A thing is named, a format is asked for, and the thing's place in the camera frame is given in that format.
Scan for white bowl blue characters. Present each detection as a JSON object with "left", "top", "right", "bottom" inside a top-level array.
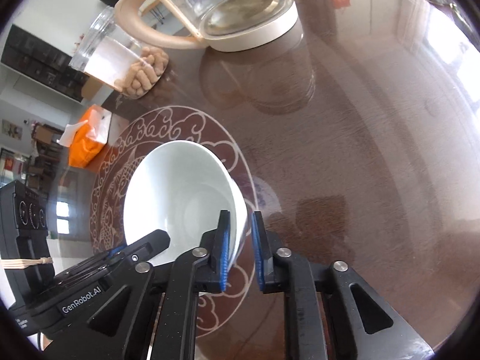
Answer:
[{"left": 123, "top": 141, "right": 247, "bottom": 268}]

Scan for orange plastic bag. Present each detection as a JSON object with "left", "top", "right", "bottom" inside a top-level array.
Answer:
[{"left": 58, "top": 105, "right": 112, "bottom": 168}]

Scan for clear plastic snack jar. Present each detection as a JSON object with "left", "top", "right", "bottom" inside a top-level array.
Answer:
[{"left": 69, "top": 7, "right": 169, "bottom": 99}]

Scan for black display cabinet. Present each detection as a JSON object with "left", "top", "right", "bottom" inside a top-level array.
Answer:
[{"left": 1, "top": 24, "right": 89, "bottom": 102}]

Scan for glass kettle beige handle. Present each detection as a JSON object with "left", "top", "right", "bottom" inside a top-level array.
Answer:
[{"left": 114, "top": 0, "right": 299, "bottom": 52}]

